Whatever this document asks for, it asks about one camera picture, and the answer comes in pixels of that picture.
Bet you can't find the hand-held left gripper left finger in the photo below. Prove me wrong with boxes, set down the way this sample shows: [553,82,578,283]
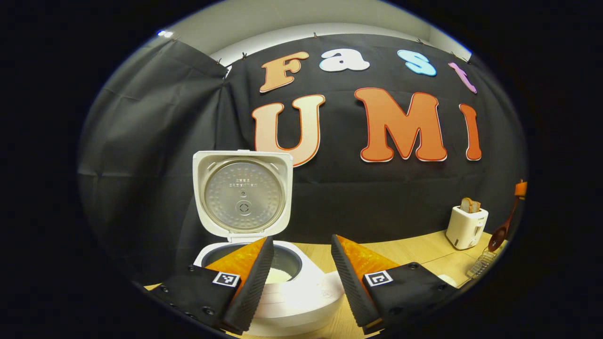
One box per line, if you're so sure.
[150,236,275,336]

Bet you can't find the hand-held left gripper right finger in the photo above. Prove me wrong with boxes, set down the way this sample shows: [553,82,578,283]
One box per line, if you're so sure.
[331,234,458,335]

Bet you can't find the white rice cooker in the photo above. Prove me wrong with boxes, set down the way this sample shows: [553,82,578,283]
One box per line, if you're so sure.
[192,150,345,337]

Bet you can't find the brown wooden spoon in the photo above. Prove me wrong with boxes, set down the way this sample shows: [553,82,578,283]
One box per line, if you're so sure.
[487,195,522,253]

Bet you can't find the white toaster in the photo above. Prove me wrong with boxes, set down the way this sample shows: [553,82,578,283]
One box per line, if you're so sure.
[446,205,489,250]

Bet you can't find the metal wire chopstick holder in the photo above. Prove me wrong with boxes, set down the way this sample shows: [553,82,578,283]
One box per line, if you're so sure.
[466,250,498,279]

